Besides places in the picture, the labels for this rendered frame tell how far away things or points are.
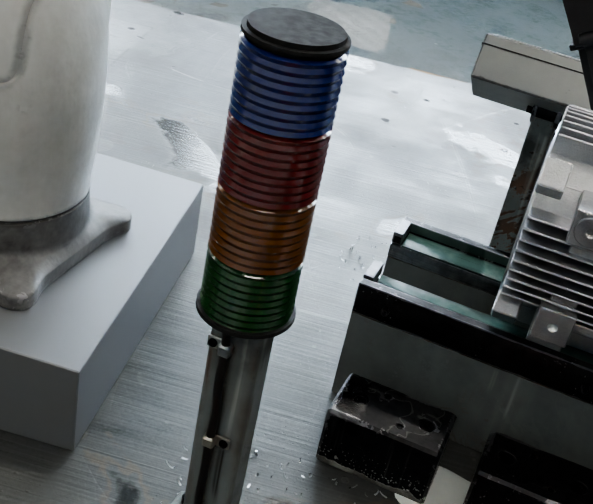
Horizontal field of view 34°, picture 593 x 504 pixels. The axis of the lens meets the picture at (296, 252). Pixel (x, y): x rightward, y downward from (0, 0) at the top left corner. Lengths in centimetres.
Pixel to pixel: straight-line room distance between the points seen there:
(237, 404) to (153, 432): 21
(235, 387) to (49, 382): 20
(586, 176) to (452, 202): 53
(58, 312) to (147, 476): 15
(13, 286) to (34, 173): 10
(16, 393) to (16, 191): 16
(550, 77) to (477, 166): 42
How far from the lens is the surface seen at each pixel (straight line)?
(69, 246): 87
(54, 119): 79
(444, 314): 84
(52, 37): 77
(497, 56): 103
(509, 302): 82
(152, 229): 95
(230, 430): 66
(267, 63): 51
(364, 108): 152
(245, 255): 56
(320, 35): 52
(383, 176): 132
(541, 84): 102
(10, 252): 84
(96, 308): 84
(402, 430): 82
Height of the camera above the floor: 139
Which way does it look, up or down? 32 degrees down
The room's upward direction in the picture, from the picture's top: 12 degrees clockwise
